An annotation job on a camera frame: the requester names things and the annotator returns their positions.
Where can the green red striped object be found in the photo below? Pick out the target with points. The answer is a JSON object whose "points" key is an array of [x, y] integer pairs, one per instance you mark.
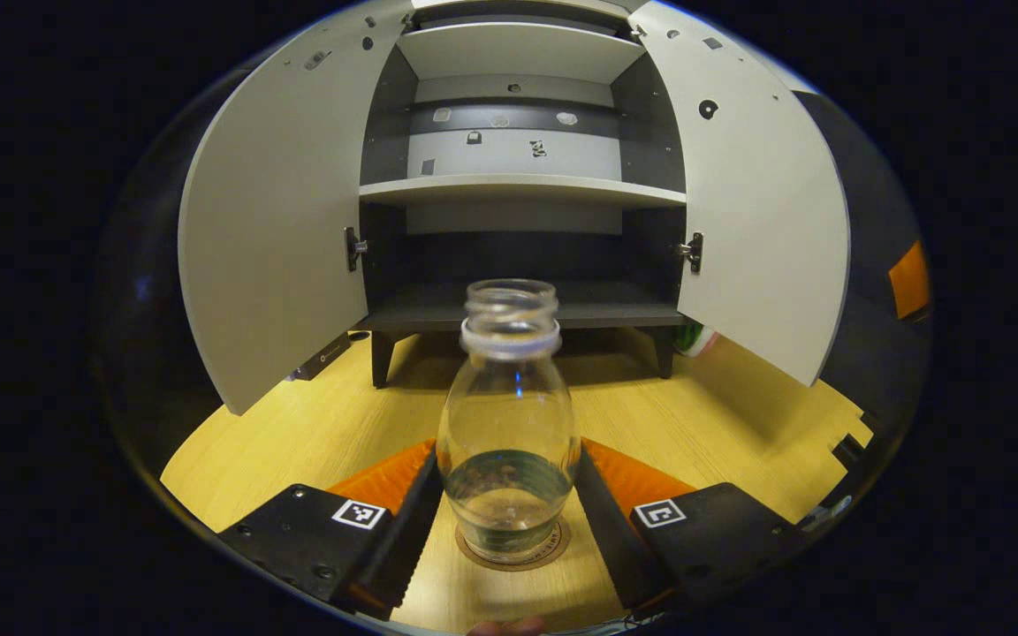
{"points": [[696, 340]]}

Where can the black rectangular bar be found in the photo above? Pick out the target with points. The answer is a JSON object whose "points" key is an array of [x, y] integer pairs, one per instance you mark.
{"points": [[322, 358]]}

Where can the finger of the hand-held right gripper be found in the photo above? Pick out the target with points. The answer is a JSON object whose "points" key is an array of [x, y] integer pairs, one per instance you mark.
{"points": [[910, 281]]}

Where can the metal door hinge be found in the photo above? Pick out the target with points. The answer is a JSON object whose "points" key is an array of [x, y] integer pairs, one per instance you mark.
{"points": [[353, 249], [693, 253]]}

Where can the clear plastic bottle green label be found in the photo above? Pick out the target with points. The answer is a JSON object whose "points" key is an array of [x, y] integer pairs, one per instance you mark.
{"points": [[509, 415]]}

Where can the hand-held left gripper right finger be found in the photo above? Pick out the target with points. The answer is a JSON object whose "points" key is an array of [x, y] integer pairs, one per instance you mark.
{"points": [[611, 539]]}

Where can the white cabinet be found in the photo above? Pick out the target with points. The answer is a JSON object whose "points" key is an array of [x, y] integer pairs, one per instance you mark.
{"points": [[518, 53]]}

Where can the white door camera sticker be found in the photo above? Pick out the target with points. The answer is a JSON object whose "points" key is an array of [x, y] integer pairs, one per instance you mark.
{"points": [[279, 221]]}

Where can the round brown coaster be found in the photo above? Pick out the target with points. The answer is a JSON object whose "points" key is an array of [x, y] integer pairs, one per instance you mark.
{"points": [[472, 549]]}

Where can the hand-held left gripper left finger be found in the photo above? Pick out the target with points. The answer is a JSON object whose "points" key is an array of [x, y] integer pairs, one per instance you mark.
{"points": [[403, 539]]}

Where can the white door headphones sticker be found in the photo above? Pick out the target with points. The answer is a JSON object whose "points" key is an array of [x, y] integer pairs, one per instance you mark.
{"points": [[756, 221]]}

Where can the black backdrop cloth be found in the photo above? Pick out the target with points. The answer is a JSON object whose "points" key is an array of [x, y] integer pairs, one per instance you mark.
{"points": [[862, 203]]}

